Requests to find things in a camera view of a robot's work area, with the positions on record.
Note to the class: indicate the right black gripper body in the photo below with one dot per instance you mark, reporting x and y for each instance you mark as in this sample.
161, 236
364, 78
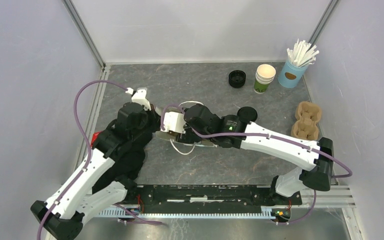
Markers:
189, 136

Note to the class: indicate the light blue paper bag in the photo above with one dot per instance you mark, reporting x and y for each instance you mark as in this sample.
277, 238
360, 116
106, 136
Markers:
170, 136

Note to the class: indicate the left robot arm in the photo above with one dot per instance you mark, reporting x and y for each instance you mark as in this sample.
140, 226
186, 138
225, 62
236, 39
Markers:
73, 205

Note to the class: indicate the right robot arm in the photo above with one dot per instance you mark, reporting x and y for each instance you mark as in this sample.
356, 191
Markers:
312, 158

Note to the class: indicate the stack of black lids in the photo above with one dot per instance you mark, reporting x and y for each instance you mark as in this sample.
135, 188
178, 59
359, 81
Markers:
237, 78

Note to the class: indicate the black cloth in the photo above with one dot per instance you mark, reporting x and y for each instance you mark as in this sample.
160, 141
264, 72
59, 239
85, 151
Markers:
129, 165

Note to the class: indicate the red card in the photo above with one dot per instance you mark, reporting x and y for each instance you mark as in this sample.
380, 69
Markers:
94, 137

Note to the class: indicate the stack of paper cups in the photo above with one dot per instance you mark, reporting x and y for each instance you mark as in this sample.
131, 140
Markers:
264, 75

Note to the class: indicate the blue straw holder can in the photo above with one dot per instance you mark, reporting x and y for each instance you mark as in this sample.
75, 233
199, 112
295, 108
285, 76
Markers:
290, 75

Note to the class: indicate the brown pulp cup carrier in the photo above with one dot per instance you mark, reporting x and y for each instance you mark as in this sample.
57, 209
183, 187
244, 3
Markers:
307, 115

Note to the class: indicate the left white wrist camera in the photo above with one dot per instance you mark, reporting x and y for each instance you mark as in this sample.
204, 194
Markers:
139, 96

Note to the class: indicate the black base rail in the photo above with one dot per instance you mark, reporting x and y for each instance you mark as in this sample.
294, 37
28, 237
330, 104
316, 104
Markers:
207, 199

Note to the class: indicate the white cable tray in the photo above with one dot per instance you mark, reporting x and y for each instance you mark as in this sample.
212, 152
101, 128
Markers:
264, 214

